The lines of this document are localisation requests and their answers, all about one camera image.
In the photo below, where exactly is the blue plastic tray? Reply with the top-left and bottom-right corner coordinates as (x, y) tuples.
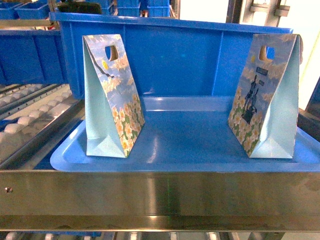
(50, 96), (320, 173)

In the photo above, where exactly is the steel shelf front rail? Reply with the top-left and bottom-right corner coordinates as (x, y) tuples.
(0, 170), (320, 232)

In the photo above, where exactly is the flower gift bag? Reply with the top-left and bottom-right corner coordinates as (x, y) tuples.
(227, 34), (303, 159)
(82, 34), (145, 158)

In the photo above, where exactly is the blue crate at left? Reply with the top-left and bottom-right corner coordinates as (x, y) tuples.
(0, 30), (68, 85)

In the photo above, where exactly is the large blue plastic crate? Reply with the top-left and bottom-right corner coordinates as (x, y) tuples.
(49, 12), (292, 99)

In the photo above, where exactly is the left roller conveyor track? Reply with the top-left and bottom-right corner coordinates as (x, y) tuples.
(0, 85), (85, 170)

